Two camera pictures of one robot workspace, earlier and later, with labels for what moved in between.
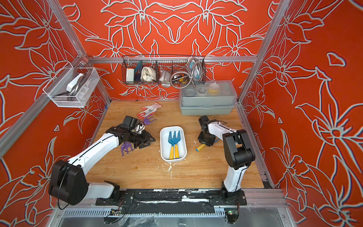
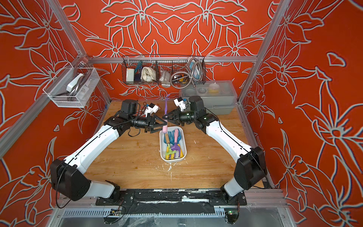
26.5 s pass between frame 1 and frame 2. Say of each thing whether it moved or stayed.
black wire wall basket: stayed
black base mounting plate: stayed
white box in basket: stayed
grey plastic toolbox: stayed
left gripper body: moved
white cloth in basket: stayed
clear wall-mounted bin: stayed
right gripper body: moved
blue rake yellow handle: moved
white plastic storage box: stayed
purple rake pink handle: moved
